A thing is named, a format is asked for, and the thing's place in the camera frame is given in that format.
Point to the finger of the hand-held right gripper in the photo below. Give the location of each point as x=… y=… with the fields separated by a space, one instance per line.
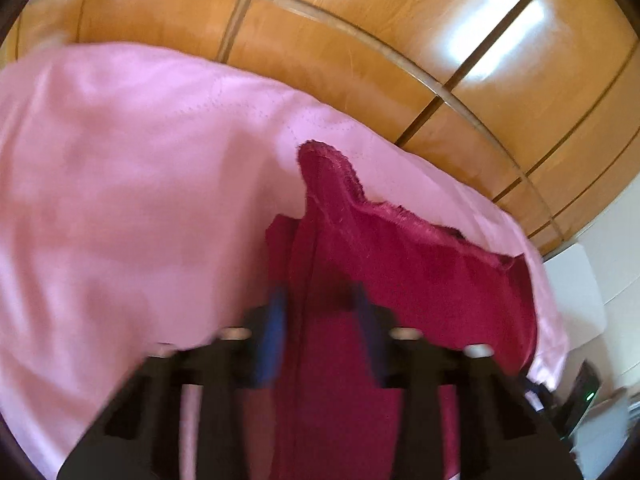
x=537 y=390

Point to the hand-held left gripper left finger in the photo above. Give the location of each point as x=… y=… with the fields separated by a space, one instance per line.
x=272 y=340

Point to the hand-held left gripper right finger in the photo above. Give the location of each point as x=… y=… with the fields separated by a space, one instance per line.
x=370 y=340

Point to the crimson long-sleeve shirt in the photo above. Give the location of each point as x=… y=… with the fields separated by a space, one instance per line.
x=425 y=280

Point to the grey box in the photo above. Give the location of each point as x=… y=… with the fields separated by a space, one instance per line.
x=605 y=425

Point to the white board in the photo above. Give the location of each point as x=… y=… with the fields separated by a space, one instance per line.
x=575 y=295

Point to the pink bed sheet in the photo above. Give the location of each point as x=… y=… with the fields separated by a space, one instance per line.
x=125 y=200

